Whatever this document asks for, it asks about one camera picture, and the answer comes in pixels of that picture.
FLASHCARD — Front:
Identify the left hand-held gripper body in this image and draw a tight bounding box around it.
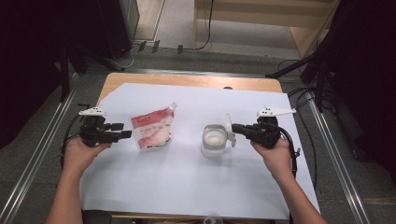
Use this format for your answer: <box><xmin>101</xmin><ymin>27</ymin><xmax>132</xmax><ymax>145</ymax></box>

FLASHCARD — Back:
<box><xmin>78</xmin><ymin>106</ymin><xmax>110</xmax><ymax>148</ymax></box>

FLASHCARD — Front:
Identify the light wooden furniture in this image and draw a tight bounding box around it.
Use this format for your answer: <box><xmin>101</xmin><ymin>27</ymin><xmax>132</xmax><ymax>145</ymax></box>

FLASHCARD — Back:
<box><xmin>193</xmin><ymin>0</ymin><xmax>341</xmax><ymax>59</ymax></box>

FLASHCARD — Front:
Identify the red and white pouch bag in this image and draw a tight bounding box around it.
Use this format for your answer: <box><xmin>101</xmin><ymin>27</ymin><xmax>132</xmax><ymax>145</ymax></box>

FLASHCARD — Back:
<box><xmin>130</xmin><ymin>102</ymin><xmax>178</xmax><ymax>153</ymax></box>

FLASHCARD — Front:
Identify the white paper sheet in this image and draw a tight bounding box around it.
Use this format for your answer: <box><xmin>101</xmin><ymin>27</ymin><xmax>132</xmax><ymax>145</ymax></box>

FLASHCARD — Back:
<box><xmin>78</xmin><ymin>82</ymin><xmax>321</xmax><ymax>221</ymax></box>

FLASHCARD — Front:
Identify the dark rounded object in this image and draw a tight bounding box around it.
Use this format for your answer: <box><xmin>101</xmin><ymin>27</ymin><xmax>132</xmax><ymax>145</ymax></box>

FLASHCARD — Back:
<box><xmin>81</xmin><ymin>209</ymin><xmax>113</xmax><ymax>224</ymax></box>

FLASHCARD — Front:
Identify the person's right hand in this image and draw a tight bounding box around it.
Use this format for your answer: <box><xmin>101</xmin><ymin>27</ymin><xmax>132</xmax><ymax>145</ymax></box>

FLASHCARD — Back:
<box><xmin>250</xmin><ymin>138</ymin><xmax>297</xmax><ymax>185</ymax></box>

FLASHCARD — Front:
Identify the thin black hanging cable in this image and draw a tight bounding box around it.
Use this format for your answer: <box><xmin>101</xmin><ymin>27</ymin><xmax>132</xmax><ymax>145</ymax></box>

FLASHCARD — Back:
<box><xmin>191</xmin><ymin>0</ymin><xmax>216</xmax><ymax>51</ymax></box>

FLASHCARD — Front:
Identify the white floor cable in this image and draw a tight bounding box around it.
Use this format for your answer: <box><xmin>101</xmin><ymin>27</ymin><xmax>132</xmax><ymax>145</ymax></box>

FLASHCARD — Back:
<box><xmin>116</xmin><ymin>46</ymin><xmax>139</xmax><ymax>70</ymax></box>

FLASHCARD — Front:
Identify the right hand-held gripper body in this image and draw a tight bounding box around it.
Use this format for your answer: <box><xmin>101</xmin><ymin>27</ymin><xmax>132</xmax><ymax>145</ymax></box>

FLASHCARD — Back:
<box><xmin>248</xmin><ymin>106</ymin><xmax>297</xmax><ymax>149</ymax></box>

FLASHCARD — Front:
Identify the clear jar with white lid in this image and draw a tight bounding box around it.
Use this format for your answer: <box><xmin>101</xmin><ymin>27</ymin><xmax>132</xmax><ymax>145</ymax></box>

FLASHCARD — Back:
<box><xmin>201</xmin><ymin>113</ymin><xmax>238</xmax><ymax>159</ymax></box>

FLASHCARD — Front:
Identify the black metal stand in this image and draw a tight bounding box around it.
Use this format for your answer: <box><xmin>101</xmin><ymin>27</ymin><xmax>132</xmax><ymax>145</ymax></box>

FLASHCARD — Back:
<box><xmin>265</xmin><ymin>46</ymin><xmax>332</xmax><ymax>113</ymax></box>
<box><xmin>58</xmin><ymin>43</ymin><xmax>125</xmax><ymax>103</ymax></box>

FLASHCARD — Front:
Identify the black cabinet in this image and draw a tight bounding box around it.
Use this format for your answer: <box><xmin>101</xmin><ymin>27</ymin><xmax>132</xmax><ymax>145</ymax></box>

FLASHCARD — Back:
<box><xmin>96</xmin><ymin>0</ymin><xmax>140</xmax><ymax>61</ymax></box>

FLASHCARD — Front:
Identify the black floor cable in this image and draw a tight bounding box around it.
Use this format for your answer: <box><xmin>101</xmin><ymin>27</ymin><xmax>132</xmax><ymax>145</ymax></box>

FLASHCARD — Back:
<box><xmin>276</xmin><ymin>59</ymin><xmax>319</xmax><ymax>191</ymax></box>

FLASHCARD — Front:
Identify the metal floor rail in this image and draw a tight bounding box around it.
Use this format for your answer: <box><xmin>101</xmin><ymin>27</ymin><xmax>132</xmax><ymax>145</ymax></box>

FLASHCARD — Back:
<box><xmin>0</xmin><ymin>73</ymin><xmax>79</xmax><ymax>224</ymax></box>
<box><xmin>304</xmin><ymin>90</ymin><xmax>373</xmax><ymax>224</ymax></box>

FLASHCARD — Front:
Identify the person's left hand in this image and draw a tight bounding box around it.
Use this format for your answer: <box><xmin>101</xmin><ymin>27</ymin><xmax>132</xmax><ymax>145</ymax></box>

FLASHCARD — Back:
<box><xmin>63</xmin><ymin>136</ymin><xmax>112</xmax><ymax>179</ymax></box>

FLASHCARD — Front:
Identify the black curtain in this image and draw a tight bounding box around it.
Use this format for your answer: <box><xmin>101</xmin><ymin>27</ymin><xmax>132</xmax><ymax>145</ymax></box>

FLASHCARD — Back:
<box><xmin>320</xmin><ymin>0</ymin><xmax>396</xmax><ymax>180</ymax></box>
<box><xmin>0</xmin><ymin>0</ymin><xmax>106</xmax><ymax>151</ymax></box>

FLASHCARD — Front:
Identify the right hand-held gripper cable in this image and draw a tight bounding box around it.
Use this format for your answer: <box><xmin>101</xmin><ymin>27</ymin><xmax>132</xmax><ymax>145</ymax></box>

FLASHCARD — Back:
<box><xmin>276</xmin><ymin>125</ymin><xmax>302</xmax><ymax>179</ymax></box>

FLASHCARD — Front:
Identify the hand-held gripper cable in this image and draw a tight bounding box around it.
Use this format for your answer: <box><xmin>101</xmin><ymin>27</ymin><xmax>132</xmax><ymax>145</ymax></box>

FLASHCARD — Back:
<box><xmin>276</xmin><ymin>125</ymin><xmax>302</xmax><ymax>179</ymax></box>
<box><xmin>60</xmin><ymin>114</ymin><xmax>84</xmax><ymax>170</ymax></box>

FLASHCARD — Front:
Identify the clear plastic item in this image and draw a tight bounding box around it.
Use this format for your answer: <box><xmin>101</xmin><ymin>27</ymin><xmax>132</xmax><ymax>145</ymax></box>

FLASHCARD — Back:
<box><xmin>203</xmin><ymin>212</ymin><xmax>224</xmax><ymax>224</ymax></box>

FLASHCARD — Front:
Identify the wooden table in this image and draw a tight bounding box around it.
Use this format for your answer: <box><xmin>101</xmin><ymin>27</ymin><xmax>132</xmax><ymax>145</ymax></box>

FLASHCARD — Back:
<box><xmin>78</xmin><ymin>72</ymin><xmax>321</xmax><ymax>222</ymax></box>

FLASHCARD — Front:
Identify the left hand-held gripper cable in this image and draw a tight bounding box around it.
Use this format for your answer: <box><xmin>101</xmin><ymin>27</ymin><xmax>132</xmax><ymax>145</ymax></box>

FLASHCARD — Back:
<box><xmin>60</xmin><ymin>114</ymin><xmax>84</xmax><ymax>170</ymax></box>

